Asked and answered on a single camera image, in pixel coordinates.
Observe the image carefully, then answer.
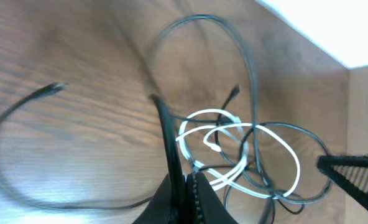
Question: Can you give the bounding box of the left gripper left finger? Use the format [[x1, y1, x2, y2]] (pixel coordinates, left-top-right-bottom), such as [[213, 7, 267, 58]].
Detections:
[[134, 95, 236, 224]]

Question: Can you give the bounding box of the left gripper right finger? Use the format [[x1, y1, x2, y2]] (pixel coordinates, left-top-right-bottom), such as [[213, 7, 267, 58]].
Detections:
[[316, 154, 368, 211]]

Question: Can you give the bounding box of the white USB cable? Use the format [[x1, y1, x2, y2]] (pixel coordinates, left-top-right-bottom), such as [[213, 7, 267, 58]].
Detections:
[[175, 108, 301, 200]]

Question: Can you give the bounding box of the black USB cable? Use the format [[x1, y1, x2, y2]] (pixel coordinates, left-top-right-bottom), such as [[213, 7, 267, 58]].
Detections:
[[0, 14, 333, 224]]

